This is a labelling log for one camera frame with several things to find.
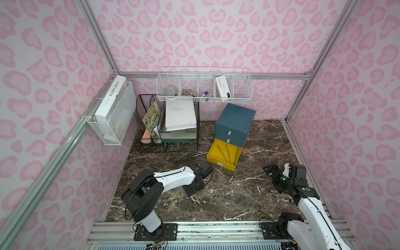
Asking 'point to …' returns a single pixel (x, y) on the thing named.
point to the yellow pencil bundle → (195, 197)
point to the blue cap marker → (206, 92)
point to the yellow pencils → (228, 153)
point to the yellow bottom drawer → (224, 154)
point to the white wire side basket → (114, 132)
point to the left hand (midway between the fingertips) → (198, 188)
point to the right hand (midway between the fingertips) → (266, 171)
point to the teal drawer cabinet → (234, 124)
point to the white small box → (223, 86)
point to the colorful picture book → (151, 120)
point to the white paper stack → (179, 114)
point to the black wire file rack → (144, 102)
